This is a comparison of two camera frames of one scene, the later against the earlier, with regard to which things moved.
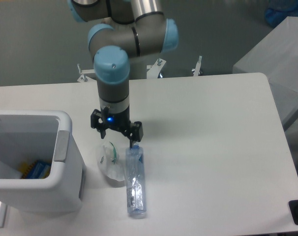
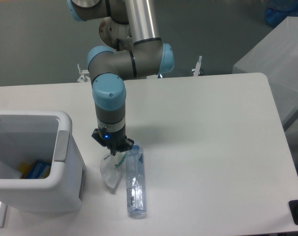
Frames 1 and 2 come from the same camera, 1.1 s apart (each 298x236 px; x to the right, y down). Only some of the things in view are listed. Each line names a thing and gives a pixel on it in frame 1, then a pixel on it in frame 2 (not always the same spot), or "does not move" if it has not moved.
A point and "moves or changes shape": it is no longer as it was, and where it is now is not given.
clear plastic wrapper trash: (111, 161) moves or changes shape
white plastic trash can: (37, 166) does not move
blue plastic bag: (278, 10) does not move
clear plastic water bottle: (135, 180) does not move
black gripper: (119, 121) to (115, 141)
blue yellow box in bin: (35, 169) does not move
